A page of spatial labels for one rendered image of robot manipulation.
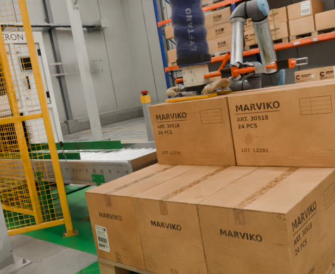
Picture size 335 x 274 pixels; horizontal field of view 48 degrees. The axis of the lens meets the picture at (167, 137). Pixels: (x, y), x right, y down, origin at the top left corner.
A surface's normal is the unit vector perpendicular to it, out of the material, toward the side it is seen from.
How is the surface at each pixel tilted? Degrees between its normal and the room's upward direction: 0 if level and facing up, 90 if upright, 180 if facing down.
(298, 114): 90
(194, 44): 78
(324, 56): 90
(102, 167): 90
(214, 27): 91
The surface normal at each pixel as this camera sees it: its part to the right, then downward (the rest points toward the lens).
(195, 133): -0.64, 0.21
